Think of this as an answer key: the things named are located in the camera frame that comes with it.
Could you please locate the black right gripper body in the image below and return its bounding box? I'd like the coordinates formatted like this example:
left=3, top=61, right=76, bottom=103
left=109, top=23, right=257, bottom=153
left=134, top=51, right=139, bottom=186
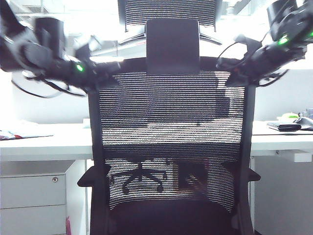
left=240, top=43, right=307, bottom=82

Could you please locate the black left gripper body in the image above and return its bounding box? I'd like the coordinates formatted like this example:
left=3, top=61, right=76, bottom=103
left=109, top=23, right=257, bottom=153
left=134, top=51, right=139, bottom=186
left=70, top=58, right=113, bottom=91

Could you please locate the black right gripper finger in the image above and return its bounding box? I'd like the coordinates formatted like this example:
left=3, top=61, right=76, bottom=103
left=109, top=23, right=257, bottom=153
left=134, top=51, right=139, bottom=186
left=224, top=71, right=257, bottom=88

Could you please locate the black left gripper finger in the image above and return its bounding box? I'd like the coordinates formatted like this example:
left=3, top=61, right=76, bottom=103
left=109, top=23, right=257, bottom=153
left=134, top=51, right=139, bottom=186
left=97, top=73, right=120, bottom=89

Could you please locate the black mesh office chair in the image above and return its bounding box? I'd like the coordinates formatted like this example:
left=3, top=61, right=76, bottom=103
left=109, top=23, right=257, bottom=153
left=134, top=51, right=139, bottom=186
left=77, top=0, right=261, bottom=235

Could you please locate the black swivel chair base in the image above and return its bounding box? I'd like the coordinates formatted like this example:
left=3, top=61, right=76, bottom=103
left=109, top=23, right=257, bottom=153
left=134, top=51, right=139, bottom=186
left=108, top=161, right=170, bottom=194

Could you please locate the ceiling tube light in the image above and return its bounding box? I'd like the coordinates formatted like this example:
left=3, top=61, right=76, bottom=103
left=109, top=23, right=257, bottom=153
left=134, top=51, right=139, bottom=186
left=90, top=55, right=126, bottom=63

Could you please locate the white desk divider panel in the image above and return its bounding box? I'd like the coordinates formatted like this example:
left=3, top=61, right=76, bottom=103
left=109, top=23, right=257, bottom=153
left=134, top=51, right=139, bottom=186
left=9, top=61, right=313, bottom=123

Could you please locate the black wallet on desk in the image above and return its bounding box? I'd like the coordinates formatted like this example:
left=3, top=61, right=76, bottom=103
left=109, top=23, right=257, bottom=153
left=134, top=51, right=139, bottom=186
left=266, top=121, right=295, bottom=130

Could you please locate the white office desk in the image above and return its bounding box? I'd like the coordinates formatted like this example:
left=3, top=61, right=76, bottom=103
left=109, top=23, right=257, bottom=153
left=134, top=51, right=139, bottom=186
left=0, top=121, right=313, bottom=163

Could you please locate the ceiling air vent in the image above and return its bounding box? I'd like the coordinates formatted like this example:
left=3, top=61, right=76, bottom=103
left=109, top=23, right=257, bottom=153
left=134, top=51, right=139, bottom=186
left=23, top=5, right=46, bottom=13

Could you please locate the white red printed cloth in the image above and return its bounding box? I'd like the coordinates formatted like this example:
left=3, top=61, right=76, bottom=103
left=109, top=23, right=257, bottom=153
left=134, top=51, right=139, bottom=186
left=0, top=129, right=55, bottom=142

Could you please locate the white drawer cabinet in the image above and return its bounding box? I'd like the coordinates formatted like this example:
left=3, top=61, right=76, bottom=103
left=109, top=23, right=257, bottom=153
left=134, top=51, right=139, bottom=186
left=0, top=161, right=88, bottom=235

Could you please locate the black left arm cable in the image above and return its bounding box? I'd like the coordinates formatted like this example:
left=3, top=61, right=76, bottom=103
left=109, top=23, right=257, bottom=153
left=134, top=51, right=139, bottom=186
left=11, top=70, right=88, bottom=99

